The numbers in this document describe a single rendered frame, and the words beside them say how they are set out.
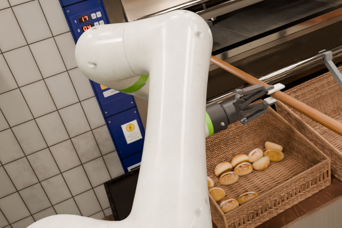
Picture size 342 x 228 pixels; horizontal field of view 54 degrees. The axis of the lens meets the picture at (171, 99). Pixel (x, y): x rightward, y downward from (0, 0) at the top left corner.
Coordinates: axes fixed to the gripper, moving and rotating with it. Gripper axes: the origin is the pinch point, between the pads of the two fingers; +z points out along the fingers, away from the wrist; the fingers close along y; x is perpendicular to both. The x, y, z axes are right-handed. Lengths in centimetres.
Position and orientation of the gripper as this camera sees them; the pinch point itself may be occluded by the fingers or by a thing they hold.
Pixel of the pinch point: (274, 93)
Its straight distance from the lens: 120.2
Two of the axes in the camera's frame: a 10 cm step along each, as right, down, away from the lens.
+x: 3.5, 3.5, -8.7
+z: 9.1, -3.5, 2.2
